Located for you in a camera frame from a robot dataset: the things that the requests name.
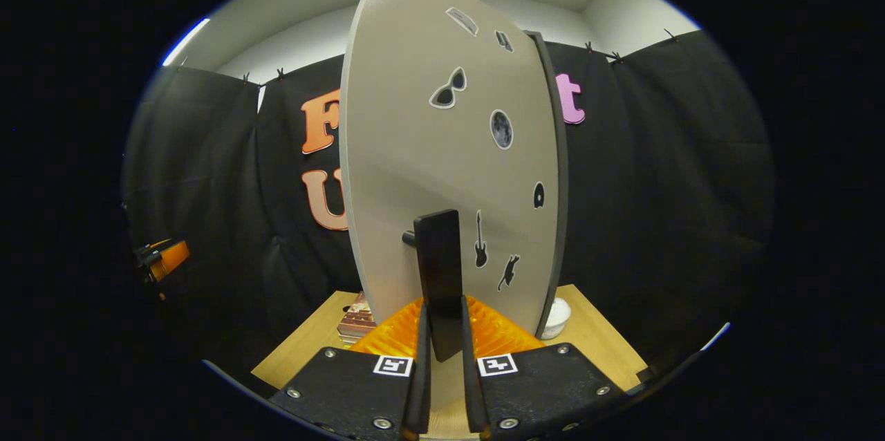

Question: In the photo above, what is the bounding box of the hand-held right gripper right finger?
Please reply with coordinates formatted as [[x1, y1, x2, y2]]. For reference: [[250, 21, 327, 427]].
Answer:
[[460, 296, 631, 441]]

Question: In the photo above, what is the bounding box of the stack of books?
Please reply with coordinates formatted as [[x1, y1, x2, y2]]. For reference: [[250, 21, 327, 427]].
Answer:
[[337, 291, 378, 345]]

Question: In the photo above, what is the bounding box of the beige cabinet door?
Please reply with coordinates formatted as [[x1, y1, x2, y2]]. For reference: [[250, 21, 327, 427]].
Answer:
[[339, 0, 562, 417]]

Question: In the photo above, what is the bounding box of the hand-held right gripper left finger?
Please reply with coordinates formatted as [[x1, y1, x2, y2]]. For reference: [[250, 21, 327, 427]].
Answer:
[[268, 296, 433, 441]]

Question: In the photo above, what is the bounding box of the black backdrop cloth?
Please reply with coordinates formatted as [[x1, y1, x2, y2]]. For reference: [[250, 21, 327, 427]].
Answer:
[[121, 30, 775, 386]]

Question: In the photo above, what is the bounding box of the black cabinet door handle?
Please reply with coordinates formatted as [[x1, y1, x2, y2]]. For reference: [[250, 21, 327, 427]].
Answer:
[[402, 209, 465, 363]]

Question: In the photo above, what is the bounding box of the white lidded ceramic pot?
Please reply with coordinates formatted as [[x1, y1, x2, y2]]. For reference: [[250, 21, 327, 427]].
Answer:
[[541, 297, 572, 340]]

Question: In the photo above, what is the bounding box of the ceiling light panel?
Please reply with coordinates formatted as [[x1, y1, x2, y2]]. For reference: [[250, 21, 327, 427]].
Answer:
[[162, 17, 210, 67]]

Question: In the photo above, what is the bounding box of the row of backdrop clips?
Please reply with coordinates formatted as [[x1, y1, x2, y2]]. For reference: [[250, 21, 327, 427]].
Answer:
[[242, 26, 682, 86]]

